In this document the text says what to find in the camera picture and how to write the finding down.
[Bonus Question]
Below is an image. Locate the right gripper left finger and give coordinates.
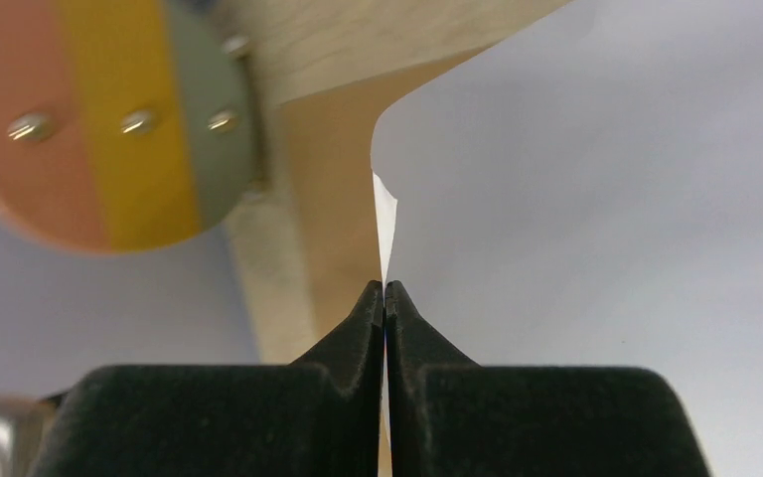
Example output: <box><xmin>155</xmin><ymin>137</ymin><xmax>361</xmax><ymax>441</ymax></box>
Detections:
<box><xmin>31</xmin><ymin>281</ymin><xmax>383</xmax><ymax>477</ymax></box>

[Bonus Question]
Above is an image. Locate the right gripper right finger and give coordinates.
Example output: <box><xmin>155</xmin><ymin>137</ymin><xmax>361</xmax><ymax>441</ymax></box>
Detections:
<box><xmin>385</xmin><ymin>281</ymin><xmax>709</xmax><ymax>476</ymax></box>

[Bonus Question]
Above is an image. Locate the glossy printed photo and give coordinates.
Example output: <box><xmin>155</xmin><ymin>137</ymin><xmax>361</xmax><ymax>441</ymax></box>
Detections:
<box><xmin>372</xmin><ymin>1</ymin><xmax>763</xmax><ymax>476</ymax></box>

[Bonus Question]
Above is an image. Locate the brown cardboard backing board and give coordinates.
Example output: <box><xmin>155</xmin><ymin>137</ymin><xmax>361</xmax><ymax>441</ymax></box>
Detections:
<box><xmin>279</xmin><ymin>46</ymin><xmax>488</xmax><ymax>344</ymax></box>

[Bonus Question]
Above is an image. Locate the white cylindrical drum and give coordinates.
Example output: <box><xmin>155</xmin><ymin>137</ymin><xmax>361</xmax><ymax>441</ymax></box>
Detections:
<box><xmin>0</xmin><ymin>1</ymin><xmax>260</xmax><ymax>253</ymax></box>

